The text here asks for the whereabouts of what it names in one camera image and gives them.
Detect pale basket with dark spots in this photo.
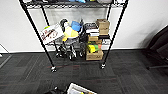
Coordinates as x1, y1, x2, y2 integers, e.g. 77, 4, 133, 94
65, 82, 98, 94

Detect green yellow item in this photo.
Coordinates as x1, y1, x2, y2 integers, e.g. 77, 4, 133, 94
87, 44, 102, 54

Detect large open cardboard box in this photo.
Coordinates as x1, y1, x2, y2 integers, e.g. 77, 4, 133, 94
85, 34, 105, 62

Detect dark grey toy figures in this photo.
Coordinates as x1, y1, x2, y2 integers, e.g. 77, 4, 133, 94
53, 39, 88, 61

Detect yellow plush toy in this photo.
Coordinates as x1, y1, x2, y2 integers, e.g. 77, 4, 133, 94
61, 26, 80, 43

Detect black white stacked boxes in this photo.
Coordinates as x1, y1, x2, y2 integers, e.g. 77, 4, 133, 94
83, 21, 100, 38

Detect blue round toy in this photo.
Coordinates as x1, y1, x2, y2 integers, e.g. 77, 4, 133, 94
70, 20, 84, 33

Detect small brown cardboard box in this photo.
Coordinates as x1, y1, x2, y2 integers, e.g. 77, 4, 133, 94
95, 18, 111, 36

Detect white red printed bag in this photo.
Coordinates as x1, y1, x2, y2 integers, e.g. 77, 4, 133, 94
40, 24, 65, 45

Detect lime green toy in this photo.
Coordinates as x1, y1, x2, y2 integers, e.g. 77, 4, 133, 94
44, 25, 51, 31

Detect blue plush toy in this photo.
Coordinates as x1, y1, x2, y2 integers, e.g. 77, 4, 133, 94
73, 0, 88, 4

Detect black chair with garments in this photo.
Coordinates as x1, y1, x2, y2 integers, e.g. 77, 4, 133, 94
143, 24, 168, 70

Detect black wire shelf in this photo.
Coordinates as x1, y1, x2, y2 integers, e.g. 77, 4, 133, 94
18, 0, 130, 73

